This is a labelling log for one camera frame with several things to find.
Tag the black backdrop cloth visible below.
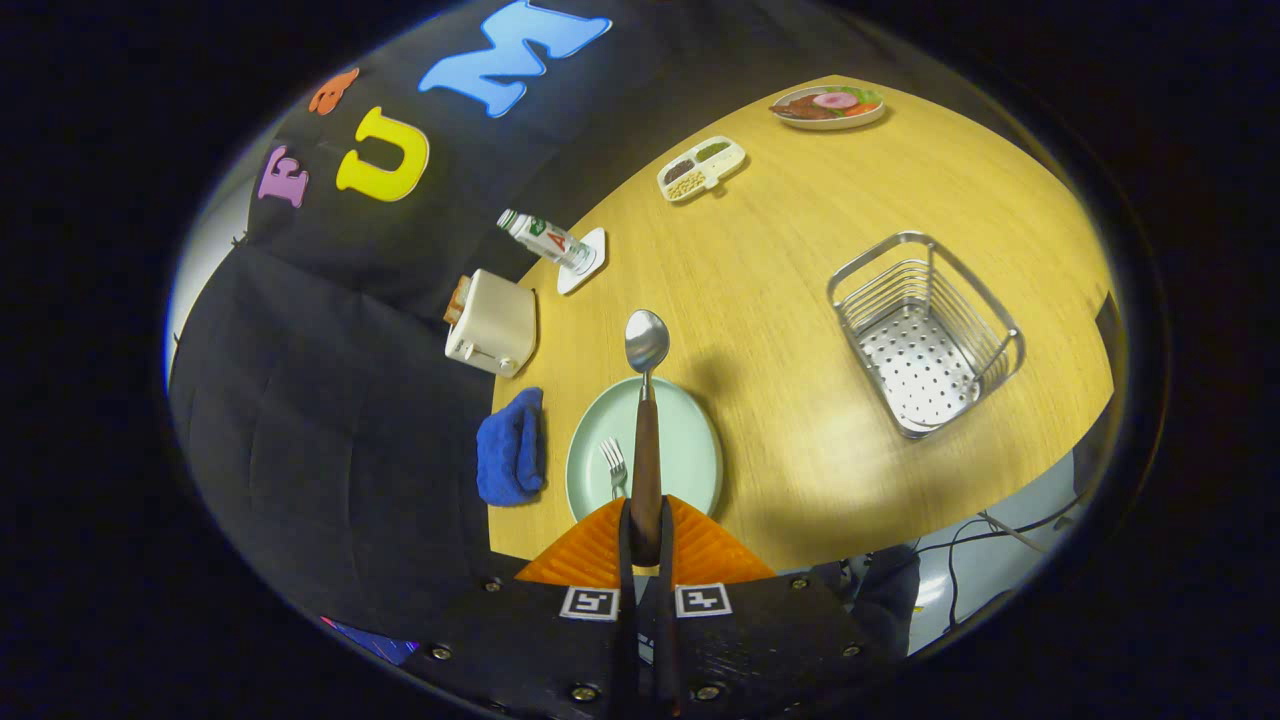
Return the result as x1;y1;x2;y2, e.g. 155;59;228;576
165;0;1061;641

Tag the blue folded towel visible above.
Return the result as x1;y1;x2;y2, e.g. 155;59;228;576
475;387;548;508

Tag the metal wire basket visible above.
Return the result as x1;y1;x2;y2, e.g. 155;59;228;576
826;231;1027;441

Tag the black floor cable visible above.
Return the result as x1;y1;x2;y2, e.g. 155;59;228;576
915;490;1091;556
942;518;986;629

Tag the wooden handled metal fork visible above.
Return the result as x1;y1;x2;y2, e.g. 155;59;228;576
598;437;631;503

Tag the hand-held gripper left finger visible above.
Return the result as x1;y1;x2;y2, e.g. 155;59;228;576
400;497;643;720

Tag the wooden handled metal spoon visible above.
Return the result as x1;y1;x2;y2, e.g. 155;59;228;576
624;309;671;568

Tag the white square coaster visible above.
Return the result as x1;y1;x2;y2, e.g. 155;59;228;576
556;227;608;296

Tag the white toaster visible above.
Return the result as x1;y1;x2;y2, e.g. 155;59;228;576
444;268;539;379

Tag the white divided dish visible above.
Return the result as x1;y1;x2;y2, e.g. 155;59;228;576
656;135;749;205

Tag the pale green round plate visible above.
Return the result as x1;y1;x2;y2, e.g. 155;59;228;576
565;376;724;523

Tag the white oval food plate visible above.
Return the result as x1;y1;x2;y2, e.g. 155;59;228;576
768;84;887;131

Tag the dark screen with coloured lines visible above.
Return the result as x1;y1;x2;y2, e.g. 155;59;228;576
320;617;421;666

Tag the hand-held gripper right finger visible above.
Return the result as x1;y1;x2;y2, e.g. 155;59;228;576
655;495;906;720

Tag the plastic drink bottle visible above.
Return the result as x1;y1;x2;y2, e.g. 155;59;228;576
497;208;598;276

